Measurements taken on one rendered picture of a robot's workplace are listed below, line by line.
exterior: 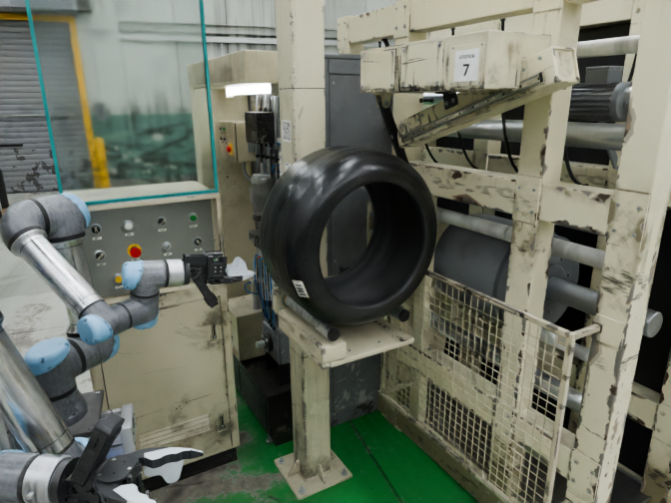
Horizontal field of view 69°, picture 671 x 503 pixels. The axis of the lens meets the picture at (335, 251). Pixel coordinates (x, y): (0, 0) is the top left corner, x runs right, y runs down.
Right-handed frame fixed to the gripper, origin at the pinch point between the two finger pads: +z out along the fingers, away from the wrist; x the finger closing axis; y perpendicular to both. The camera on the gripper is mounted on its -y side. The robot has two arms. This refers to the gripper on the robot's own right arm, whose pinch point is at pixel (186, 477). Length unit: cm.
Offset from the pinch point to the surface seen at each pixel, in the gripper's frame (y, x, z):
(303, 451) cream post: 74, -127, -4
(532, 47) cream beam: -80, -79, 69
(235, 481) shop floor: 90, -126, -34
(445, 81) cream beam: -72, -83, 46
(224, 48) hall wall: -287, -940, -297
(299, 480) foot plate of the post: 89, -128, -6
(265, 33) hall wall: -322, -972, -221
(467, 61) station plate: -75, -75, 51
